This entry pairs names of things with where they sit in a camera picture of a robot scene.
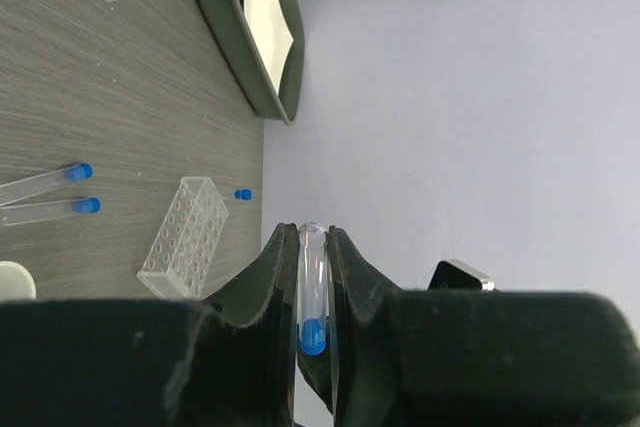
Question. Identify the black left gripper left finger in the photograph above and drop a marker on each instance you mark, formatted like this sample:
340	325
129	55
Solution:
227	360

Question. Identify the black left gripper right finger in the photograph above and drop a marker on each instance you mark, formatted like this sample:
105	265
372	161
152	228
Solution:
447	357

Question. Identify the clear acrylic test tube rack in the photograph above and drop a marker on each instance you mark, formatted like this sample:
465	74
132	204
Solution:
182	252

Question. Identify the blue-capped test tube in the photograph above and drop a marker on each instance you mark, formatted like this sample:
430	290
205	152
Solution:
312	289
48	211
247	194
29	187

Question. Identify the white ceramic crucible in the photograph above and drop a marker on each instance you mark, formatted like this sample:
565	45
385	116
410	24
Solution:
16	282

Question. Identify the dark green plastic tray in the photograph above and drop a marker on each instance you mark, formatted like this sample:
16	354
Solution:
263	43

